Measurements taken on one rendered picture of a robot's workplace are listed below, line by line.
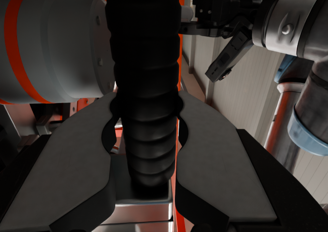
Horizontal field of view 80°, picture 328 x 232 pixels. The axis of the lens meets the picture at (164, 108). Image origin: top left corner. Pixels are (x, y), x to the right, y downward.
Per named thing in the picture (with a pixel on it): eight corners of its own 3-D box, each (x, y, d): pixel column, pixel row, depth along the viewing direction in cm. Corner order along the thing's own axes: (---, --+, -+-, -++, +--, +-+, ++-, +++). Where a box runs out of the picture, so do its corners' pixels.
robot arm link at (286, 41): (310, 49, 28) (287, 65, 23) (276, 42, 31) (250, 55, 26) (336, -14, 23) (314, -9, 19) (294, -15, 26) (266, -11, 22)
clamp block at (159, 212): (39, 208, 13) (61, 245, 16) (174, 201, 14) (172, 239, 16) (67, 153, 17) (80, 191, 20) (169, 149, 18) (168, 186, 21)
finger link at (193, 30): (168, 16, 34) (219, 17, 33) (168, 27, 35) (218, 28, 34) (162, 22, 30) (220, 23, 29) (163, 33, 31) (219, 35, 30)
